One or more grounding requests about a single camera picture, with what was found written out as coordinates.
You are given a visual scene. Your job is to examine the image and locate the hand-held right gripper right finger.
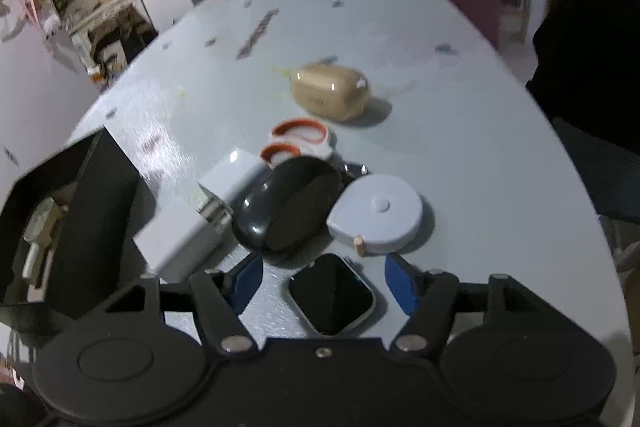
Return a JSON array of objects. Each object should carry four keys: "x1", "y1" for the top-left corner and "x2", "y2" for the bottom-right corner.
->
[{"x1": 384, "y1": 253, "x2": 546, "y2": 355}]

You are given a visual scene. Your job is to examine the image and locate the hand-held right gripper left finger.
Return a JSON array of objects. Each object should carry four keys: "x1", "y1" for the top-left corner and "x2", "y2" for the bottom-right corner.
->
[{"x1": 102, "y1": 252, "x2": 266, "y2": 355}]

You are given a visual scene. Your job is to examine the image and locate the black smartwatch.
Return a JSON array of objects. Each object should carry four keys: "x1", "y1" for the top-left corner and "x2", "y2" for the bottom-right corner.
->
[{"x1": 287, "y1": 253, "x2": 377, "y2": 338}]

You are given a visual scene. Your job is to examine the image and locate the white round tape measure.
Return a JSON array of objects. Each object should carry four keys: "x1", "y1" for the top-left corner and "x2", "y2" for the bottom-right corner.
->
[{"x1": 326, "y1": 174, "x2": 425, "y2": 258}]

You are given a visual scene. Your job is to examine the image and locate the black computer mouse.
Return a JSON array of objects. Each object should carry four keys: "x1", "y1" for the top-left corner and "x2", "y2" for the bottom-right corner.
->
[{"x1": 231, "y1": 155, "x2": 343, "y2": 265}]

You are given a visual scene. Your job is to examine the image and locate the white charger block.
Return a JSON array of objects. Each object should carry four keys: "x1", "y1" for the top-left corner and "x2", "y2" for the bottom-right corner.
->
[{"x1": 132, "y1": 199, "x2": 234, "y2": 284}]

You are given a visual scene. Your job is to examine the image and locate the white charger with prongs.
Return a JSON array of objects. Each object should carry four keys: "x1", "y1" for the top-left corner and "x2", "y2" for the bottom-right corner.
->
[{"x1": 198, "y1": 148, "x2": 272, "y2": 214}]

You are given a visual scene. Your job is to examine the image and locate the black cardboard box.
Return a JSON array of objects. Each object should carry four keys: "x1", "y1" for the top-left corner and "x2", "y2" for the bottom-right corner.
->
[{"x1": 0, "y1": 126, "x2": 157, "y2": 334}]

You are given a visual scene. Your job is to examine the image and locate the beige earbuds case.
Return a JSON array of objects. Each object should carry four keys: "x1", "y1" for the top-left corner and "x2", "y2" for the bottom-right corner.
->
[{"x1": 290, "y1": 63, "x2": 372, "y2": 122}]

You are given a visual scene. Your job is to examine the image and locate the cream wristwatch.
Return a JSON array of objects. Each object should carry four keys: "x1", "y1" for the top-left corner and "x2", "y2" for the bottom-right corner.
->
[{"x1": 21, "y1": 198, "x2": 69, "y2": 286}]

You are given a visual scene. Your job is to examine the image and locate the black chair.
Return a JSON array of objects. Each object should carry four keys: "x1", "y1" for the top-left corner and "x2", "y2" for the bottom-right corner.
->
[{"x1": 525, "y1": 0, "x2": 640, "y2": 223}]

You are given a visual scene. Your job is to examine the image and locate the cluttered storage shelf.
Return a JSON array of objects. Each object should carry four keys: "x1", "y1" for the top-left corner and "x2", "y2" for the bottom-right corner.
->
[{"x1": 37, "y1": 0, "x2": 158, "y2": 85}]

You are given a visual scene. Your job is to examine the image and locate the white orange handled scissors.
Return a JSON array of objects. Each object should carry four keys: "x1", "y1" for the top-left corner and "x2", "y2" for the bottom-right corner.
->
[{"x1": 260, "y1": 118, "x2": 372, "y2": 182}]

